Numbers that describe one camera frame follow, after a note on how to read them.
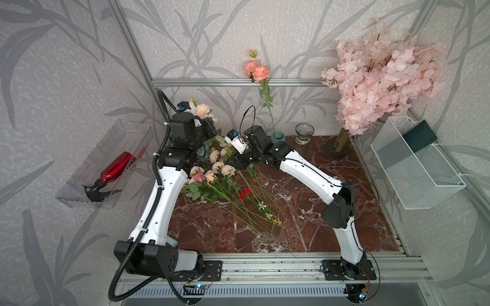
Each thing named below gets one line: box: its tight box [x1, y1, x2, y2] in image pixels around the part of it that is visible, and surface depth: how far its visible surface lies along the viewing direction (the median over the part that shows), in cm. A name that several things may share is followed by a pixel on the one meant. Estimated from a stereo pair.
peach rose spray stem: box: [195, 103, 218, 122], surface depth 67 cm
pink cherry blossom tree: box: [320, 20, 448, 152], surface depth 73 cm
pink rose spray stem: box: [243, 49, 275, 134], surface depth 84 cm
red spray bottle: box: [82, 151, 134, 203], surface depth 62 cm
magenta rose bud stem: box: [193, 172, 269, 236], surface depth 95 cm
